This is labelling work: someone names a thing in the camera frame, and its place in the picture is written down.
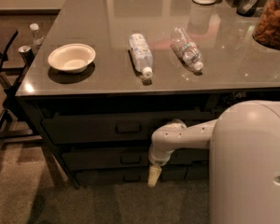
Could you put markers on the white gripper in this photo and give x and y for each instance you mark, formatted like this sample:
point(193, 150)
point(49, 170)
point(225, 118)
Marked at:
point(158, 159)

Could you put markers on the drawer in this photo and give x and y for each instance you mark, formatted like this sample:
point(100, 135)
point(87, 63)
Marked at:
point(197, 172)
point(63, 129)
point(128, 175)
point(78, 159)

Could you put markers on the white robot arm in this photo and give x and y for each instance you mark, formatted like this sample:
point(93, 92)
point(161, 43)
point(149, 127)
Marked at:
point(244, 160)

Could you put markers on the white labelled water bottle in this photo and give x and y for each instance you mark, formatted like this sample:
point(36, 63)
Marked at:
point(142, 56)

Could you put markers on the clear plastic water bottle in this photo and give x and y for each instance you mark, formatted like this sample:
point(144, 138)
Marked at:
point(186, 49)

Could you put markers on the white paper bowl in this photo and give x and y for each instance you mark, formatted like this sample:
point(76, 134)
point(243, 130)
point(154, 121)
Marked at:
point(72, 58)

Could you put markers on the black chair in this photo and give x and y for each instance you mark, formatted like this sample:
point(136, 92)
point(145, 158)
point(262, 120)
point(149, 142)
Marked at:
point(10, 79)

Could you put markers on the metal can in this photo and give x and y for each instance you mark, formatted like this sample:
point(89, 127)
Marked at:
point(27, 54)

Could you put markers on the small bottle on floor side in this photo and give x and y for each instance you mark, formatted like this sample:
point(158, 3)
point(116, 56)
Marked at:
point(38, 37)

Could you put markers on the glass snack jar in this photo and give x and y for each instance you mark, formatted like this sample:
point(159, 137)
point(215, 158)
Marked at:
point(267, 30)

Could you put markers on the dark cabinet frame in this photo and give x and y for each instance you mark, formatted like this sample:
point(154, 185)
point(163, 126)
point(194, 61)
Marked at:
point(37, 108)

